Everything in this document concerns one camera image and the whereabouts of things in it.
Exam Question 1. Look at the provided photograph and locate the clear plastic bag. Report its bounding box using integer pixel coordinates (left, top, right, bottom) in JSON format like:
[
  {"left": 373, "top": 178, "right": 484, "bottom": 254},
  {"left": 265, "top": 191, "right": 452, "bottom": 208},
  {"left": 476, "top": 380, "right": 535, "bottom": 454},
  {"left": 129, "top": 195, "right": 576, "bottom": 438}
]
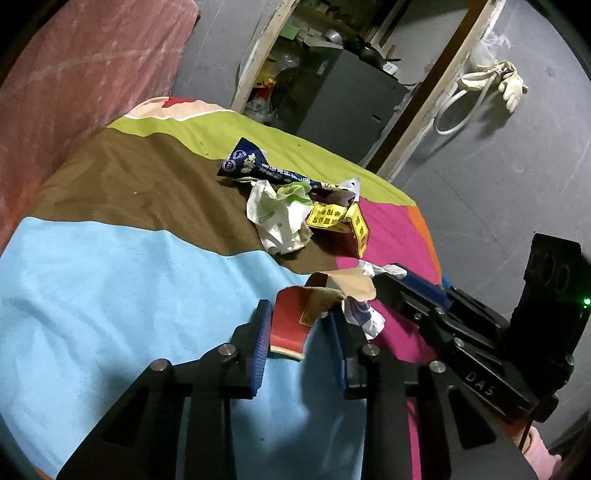
[{"left": 471, "top": 28, "right": 509, "bottom": 66}]

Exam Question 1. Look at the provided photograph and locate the grey cabinet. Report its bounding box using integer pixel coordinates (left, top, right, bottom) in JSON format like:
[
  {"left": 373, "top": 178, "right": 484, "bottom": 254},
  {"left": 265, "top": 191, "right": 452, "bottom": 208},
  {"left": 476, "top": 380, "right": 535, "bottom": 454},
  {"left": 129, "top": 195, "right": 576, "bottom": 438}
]
[{"left": 272, "top": 44, "right": 407, "bottom": 162}]

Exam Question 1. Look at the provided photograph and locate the wooden door frame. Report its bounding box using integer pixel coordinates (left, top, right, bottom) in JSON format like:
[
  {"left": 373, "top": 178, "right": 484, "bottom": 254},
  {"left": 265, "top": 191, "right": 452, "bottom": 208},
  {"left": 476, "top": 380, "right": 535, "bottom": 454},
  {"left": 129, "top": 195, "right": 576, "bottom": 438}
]
[{"left": 231, "top": 0, "right": 502, "bottom": 181}]

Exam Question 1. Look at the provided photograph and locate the colour-block blanket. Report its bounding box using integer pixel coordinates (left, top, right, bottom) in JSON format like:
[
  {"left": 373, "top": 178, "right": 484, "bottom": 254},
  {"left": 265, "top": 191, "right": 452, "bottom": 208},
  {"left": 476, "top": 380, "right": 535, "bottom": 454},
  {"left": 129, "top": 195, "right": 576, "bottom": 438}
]
[{"left": 0, "top": 97, "right": 441, "bottom": 480}]

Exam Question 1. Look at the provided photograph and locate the black wok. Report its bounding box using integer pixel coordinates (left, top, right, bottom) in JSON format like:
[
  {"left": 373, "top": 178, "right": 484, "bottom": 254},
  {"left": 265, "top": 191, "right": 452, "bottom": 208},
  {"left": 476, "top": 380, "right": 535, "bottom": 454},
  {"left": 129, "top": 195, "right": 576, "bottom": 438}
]
[{"left": 344, "top": 37, "right": 386, "bottom": 64}]

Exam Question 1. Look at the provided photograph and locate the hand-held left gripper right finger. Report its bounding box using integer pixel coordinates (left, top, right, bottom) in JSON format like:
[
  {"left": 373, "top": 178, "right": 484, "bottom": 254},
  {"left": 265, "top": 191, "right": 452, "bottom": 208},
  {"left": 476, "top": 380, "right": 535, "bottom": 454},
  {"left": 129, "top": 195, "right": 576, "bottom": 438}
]
[{"left": 323, "top": 310, "right": 539, "bottom": 480}]

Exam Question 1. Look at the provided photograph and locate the white purple wrapper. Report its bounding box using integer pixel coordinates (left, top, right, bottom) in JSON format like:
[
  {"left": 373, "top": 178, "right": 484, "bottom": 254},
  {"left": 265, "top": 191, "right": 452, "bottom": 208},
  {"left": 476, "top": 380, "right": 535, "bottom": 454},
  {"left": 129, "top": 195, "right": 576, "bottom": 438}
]
[{"left": 342, "top": 295, "right": 386, "bottom": 340}]

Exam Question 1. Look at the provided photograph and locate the white hose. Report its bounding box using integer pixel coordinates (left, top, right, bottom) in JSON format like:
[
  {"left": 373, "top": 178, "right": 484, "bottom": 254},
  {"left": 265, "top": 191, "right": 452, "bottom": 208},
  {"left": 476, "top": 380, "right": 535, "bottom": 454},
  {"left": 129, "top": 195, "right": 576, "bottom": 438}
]
[{"left": 434, "top": 69, "right": 504, "bottom": 136}]

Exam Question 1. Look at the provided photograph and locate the pink cloth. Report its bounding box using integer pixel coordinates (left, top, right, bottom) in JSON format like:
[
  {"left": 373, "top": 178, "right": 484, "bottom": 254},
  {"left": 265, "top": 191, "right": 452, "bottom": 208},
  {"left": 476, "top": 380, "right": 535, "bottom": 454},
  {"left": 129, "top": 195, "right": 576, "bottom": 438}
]
[{"left": 0, "top": 0, "right": 199, "bottom": 250}]

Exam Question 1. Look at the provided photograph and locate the white torn wrapper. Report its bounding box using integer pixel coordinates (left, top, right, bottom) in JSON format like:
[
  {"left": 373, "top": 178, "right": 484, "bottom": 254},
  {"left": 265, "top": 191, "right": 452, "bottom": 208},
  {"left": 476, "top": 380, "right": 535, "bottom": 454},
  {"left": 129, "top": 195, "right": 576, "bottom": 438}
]
[{"left": 323, "top": 178, "right": 362, "bottom": 208}]

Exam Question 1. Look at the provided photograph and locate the white green crumpled paper bag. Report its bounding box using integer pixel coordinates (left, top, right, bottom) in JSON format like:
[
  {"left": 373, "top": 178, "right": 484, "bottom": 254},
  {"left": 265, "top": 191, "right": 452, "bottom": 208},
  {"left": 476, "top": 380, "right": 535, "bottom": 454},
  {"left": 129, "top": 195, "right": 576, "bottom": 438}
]
[{"left": 246, "top": 180, "right": 315, "bottom": 256}]

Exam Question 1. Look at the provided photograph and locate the blue snack wrapper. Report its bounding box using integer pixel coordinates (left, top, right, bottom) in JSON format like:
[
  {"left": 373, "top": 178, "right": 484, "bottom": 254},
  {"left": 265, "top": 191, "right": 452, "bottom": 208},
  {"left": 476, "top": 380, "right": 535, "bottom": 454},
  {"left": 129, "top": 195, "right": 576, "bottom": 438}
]
[{"left": 217, "top": 137, "right": 340, "bottom": 192}]

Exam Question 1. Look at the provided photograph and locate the red yellow packet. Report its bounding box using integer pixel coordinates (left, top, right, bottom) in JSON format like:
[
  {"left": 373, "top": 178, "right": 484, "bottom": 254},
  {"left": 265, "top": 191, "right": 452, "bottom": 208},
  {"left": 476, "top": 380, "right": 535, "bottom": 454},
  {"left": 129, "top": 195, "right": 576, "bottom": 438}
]
[{"left": 252, "top": 51, "right": 279, "bottom": 90}]

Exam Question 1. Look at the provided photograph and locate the white rubber glove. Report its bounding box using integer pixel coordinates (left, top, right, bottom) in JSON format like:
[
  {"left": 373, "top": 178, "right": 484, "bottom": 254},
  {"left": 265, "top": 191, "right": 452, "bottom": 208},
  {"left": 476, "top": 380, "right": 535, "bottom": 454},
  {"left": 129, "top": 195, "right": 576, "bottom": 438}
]
[
  {"left": 459, "top": 64, "right": 503, "bottom": 92},
  {"left": 499, "top": 69, "right": 529, "bottom": 113}
]

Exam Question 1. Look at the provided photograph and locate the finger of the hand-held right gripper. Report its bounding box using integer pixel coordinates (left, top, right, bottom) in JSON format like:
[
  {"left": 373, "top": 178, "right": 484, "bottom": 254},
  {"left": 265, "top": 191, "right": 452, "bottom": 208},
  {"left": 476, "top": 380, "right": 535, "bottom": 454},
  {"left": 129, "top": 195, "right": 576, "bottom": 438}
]
[
  {"left": 372, "top": 274, "right": 467, "bottom": 365},
  {"left": 382, "top": 263, "right": 509, "bottom": 330}
]

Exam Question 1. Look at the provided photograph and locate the yellow crumpled carton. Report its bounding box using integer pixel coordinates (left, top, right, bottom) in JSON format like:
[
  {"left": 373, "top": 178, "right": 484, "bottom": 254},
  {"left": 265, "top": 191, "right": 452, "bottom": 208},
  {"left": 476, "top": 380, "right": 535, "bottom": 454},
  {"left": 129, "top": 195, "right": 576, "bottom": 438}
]
[{"left": 306, "top": 202, "right": 369, "bottom": 259}]

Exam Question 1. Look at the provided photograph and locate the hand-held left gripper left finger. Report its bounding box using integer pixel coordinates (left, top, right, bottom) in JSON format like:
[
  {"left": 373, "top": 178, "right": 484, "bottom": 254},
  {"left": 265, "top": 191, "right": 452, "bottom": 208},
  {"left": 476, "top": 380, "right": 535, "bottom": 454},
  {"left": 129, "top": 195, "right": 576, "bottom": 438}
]
[{"left": 56, "top": 299, "right": 273, "bottom": 480}]

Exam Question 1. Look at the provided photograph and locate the brown torn paper piece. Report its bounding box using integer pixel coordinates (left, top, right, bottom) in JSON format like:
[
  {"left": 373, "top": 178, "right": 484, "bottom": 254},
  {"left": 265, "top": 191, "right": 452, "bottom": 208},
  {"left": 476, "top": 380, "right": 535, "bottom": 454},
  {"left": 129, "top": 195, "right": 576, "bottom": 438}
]
[{"left": 307, "top": 269, "right": 377, "bottom": 324}]

